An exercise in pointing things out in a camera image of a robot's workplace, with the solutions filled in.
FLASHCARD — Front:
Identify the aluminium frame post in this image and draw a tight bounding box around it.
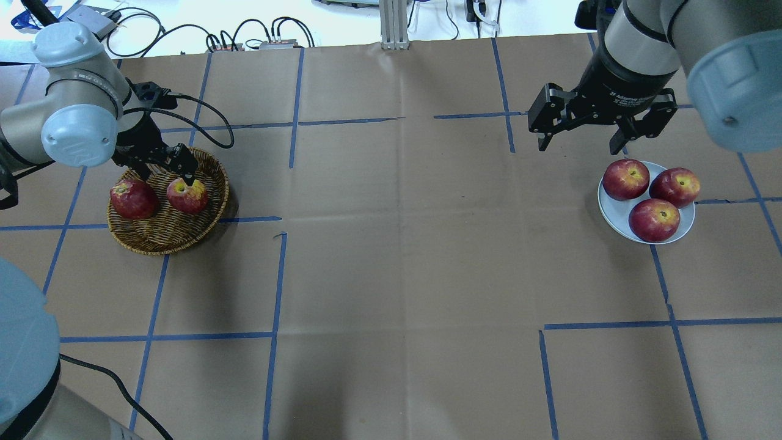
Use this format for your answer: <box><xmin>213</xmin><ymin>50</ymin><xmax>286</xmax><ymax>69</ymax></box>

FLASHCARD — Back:
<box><xmin>379</xmin><ymin>0</ymin><xmax>410</xmax><ymax>51</ymax></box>

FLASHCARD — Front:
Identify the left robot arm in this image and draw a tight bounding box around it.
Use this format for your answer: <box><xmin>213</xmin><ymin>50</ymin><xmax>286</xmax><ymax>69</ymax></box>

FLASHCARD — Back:
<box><xmin>1</xmin><ymin>1</ymin><xmax>199</xmax><ymax>209</ymax></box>

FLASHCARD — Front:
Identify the red apple plate front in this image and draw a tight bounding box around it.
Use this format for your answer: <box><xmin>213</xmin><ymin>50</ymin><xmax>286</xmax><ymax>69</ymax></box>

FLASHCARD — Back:
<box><xmin>628</xmin><ymin>198</ymin><xmax>681</xmax><ymax>243</ymax></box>

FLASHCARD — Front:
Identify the woven wicker basket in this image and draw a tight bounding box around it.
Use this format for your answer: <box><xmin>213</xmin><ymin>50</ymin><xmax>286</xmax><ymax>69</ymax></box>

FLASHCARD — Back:
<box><xmin>106</xmin><ymin>147</ymin><xmax>230</xmax><ymax>255</ymax></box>

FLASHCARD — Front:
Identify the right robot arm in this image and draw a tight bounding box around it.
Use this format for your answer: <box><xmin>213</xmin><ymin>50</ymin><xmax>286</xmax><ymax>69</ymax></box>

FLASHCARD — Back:
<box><xmin>527</xmin><ymin>1</ymin><xmax>781</xmax><ymax>154</ymax></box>

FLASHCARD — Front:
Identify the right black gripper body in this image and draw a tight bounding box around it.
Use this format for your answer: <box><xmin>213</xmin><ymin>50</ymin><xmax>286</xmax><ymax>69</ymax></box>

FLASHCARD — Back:
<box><xmin>528</xmin><ymin>46</ymin><xmax>678</xmax><ymax>138</ymax></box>

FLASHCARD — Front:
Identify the red apple plate back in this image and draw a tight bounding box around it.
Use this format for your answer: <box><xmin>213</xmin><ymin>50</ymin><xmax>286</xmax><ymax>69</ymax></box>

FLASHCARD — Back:
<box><xmin>601</xmin><ymin>158</ymin><xmax>651</xmax><ymax>201</ymax></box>

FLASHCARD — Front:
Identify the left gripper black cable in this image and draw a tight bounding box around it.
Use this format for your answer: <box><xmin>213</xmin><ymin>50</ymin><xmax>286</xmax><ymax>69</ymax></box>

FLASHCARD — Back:
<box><xmin>122</xmin><ymin>92</ymin><xmax>235</xmax><ymax>150</ymax></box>

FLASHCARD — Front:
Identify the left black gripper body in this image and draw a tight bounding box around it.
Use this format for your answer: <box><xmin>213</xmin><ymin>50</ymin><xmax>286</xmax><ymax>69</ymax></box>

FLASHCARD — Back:
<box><xmin>112</xmin><ymin>81</ymin><xmax>199</xmax><ymax>182</ymax></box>

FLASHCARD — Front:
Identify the red apple plate left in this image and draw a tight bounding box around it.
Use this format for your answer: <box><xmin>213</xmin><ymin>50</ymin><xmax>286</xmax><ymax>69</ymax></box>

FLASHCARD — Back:
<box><xmin>648</xmin><ymin>167</ymin><xmax>701</xmax><ymax>208</ymax></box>

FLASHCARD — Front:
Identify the dark red basket apple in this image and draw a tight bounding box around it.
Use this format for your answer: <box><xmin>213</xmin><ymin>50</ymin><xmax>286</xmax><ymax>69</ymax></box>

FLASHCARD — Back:
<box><xmin>109</xmin><ymin>179</ymin><xmax>160</xmax><ymax>220</ymax></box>

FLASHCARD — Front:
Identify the yellow-red striped apple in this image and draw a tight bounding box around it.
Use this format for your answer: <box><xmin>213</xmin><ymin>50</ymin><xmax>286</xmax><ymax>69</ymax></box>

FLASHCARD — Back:
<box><xmin>166</xmin><ymin>178</ymin><xmax>209</xmax><ymax>215</ymax></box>

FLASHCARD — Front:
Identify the silver metal plate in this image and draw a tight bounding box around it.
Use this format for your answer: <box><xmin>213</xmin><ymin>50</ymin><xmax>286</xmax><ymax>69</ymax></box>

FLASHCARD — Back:
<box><xmin>597</xmin><ymin>161</ymin><xmax>695</xmax><ymax>243</ymax></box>

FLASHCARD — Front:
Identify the red apple plate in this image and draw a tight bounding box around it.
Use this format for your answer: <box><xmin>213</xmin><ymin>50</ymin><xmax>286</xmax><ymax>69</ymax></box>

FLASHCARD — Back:
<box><xmin>628</xmin><ymin>198</ymin><xmax>681</xmax><ymax>243</ymax></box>
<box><xmin>648</xmin><ymin>167</ymin><xmax>701</xmax><ymax>208</ymax></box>
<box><xmin>601</xmin><ymin>158</ymin><xmax>651</xmax><ymax>201</ymax></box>

